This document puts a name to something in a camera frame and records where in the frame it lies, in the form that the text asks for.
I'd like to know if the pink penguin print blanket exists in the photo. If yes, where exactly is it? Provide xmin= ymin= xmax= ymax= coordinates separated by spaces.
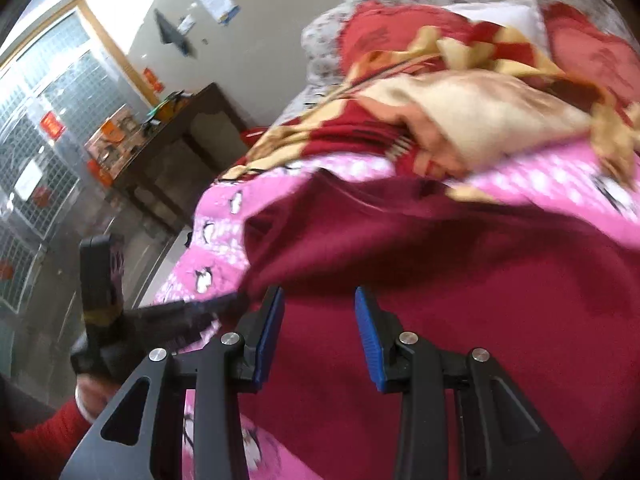
xmin=150 ymin=147 xmax=640 ymax=480

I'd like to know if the green and orange clutter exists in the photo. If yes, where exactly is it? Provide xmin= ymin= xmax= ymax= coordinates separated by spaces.
xmin=142 ymin=91 xmax=193 ymax=126

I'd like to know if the glass block window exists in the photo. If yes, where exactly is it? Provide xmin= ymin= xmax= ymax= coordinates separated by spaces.
xmin=0 ymin=0 xmax=166 ymax=311

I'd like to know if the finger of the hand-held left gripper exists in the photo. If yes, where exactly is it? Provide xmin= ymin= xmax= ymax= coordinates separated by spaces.
xmin=135 ymin=292 xmax=246 ymax=354

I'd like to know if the person's left forearm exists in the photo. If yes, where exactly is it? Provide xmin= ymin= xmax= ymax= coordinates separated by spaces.
xmin=10 ymin=372 xmax=113 ymax=476

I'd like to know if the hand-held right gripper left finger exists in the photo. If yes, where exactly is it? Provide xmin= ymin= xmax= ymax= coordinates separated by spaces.
xmin=60 ymin=285 xmax=287 ymax=480

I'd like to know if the black wall bracket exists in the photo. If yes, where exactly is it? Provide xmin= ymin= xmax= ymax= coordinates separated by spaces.
xmin=152 ymin=8 xmax=196 ymax=56

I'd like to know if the orange printed box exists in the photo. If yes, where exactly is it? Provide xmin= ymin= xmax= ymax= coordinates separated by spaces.
xmin=85 ymin=105 xmax=138 ymax=181

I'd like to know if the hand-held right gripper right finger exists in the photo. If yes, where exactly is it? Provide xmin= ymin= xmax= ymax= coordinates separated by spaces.
xmin=354 ymin=286 xmax=583 ymax=480

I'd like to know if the white pillow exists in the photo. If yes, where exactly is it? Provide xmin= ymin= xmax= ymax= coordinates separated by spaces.
xmin=442 ymin=0 xmax=551 ymax=41

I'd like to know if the dark red fleece garment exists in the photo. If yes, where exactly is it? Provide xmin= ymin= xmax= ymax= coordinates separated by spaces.
xmin=185 ymin=177 xmax=640 ymax=480

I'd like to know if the red and gold blanket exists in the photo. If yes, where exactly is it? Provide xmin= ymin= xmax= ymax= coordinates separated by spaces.
xmin=232 ymin=2 xmax=640 ymax=201

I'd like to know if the dark wooden table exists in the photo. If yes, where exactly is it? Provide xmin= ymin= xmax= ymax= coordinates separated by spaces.
xmin=107 ymin=82 xmax=251 ymax=226

